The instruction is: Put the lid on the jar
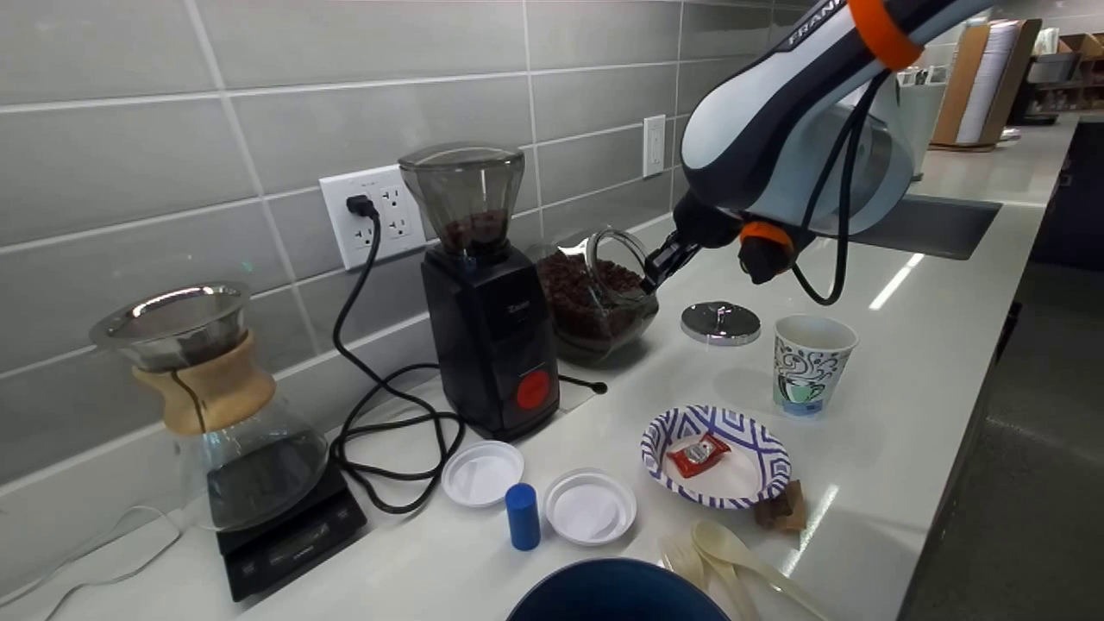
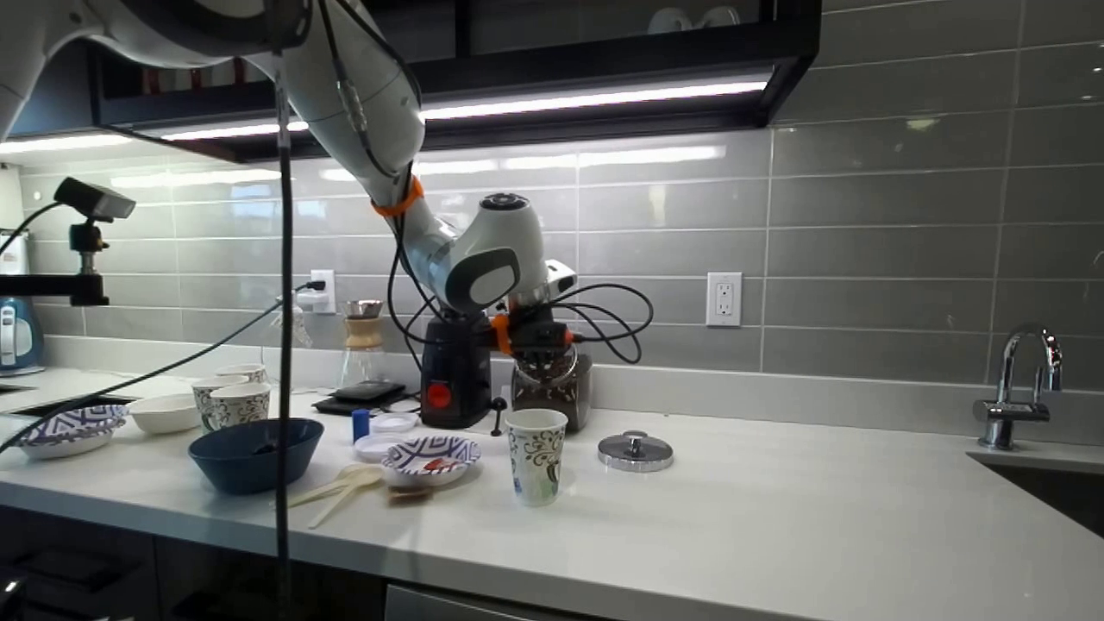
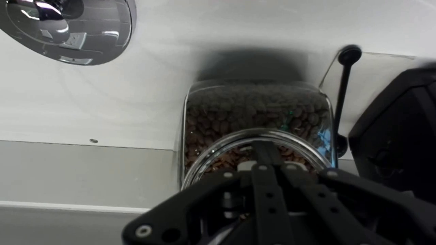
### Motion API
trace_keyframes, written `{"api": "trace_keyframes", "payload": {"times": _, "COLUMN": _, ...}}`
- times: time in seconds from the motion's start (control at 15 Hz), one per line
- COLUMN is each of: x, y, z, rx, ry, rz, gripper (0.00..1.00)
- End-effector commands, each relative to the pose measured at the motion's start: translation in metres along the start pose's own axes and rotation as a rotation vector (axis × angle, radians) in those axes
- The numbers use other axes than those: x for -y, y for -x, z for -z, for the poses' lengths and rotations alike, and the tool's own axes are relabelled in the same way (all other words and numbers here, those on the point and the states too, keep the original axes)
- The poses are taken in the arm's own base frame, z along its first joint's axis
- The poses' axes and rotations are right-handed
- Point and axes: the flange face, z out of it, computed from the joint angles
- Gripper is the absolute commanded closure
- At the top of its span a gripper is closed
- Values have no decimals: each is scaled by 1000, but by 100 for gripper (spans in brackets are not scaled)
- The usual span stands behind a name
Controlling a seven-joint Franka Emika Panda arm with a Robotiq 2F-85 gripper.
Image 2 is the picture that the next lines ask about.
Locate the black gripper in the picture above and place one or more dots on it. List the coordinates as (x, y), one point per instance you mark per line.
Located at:
(539, 326)

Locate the chrome metal jar lid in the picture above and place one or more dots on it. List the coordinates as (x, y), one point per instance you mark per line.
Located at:
(636, 455)

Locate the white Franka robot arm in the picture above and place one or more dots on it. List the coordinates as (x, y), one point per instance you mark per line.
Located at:
(347, 93)

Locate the glass jar of coffee beans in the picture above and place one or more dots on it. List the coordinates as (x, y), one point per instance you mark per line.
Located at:
(570, 401)

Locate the small white plastic lid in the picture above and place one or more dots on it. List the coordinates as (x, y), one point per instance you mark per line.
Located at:
(373, 447)

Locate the black ball-ended rod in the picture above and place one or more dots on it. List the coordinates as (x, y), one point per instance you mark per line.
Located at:
(498, 416)

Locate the black coffee grinder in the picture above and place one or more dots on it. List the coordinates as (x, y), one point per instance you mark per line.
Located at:
(453, 381)

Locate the patterned paper cup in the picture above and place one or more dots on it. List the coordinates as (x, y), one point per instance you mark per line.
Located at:
(535, 461)

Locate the blue patterned paper plate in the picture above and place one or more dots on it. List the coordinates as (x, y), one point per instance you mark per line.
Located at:
(451, 461)

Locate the small white dish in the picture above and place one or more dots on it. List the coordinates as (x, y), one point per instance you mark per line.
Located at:
(400, 424)

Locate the glass carafe with wooden collar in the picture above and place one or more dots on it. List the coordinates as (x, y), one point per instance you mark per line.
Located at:
(363, 356)

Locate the black coffee scale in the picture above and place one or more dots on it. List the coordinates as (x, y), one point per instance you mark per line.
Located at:
(363, 398)

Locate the small blue cylinder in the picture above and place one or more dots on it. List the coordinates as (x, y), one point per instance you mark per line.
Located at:
(360, 426)

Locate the clear plastic utensil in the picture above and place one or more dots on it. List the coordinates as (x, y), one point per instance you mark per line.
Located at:
(338, 486)
(347, 502)

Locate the under-cabinet light strip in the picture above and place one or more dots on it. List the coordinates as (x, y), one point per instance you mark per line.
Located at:
(598, 99)

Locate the dark blue bowl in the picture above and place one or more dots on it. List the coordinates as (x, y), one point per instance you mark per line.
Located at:
(253, 461)

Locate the patterned ceramic mug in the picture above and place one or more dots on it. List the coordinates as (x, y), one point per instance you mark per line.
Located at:
(237, 408)

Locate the white ceramic dish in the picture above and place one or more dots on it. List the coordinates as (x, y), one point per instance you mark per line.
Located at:
(720, 20)
(672, 20)

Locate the plain white bowl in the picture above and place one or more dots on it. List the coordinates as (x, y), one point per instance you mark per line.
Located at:
(164, 416)

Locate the pale shelf cup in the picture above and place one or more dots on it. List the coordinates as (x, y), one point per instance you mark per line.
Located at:
(158, 82)
(237, 76)

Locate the small chrome faucet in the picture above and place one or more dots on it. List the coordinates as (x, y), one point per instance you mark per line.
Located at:
(1002, 401)

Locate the dark base cabinet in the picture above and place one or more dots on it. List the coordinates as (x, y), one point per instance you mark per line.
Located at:
(114, 565)

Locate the blue patterned bowl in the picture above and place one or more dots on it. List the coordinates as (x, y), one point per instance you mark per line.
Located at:
(69, 435)

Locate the dark undermount sink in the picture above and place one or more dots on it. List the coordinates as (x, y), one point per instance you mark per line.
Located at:
(1058, 487)

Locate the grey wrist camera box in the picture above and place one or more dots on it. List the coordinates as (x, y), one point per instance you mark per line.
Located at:
(560, 278)

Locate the white single wall plate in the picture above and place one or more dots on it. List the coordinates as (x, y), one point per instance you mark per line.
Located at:
(723, 300)

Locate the white double wall outlet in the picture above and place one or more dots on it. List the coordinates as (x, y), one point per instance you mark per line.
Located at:
(321, 302)

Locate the black upper wall cabinet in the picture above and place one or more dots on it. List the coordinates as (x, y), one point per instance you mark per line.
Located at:
(796, 48)

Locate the black external camera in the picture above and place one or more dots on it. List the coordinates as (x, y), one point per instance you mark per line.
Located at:
(93, 202)

